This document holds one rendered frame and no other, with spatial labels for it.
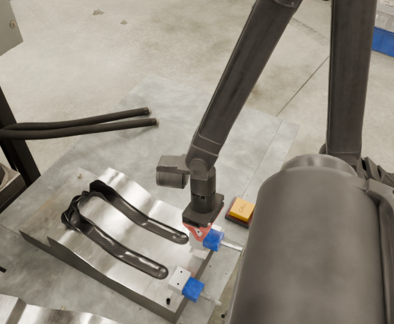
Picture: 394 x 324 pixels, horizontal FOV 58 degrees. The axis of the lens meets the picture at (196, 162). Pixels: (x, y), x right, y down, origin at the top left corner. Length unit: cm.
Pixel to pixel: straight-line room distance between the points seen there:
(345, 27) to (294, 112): 228
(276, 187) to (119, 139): 120
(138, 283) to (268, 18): 67
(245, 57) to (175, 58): 268
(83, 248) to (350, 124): 68
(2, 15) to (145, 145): 61
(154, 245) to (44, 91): 222
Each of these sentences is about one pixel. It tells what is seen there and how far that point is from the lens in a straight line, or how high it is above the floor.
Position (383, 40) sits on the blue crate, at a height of 12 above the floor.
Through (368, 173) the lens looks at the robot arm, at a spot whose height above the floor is 126.
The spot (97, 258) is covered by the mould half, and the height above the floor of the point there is 90.
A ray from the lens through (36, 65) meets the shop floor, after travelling 333.
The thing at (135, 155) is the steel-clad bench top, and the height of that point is 80.
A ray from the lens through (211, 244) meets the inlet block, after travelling 88.
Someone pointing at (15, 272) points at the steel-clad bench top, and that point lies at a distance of 112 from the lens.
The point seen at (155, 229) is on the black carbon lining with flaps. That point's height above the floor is 88.
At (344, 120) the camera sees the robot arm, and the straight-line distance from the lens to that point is 63.
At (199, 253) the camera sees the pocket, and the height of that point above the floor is 86.
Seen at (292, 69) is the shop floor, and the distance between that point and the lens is 328.
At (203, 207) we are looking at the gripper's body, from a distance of 79.
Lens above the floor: 174
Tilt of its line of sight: 49 degrees down
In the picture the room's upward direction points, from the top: 4 degrees clockwise
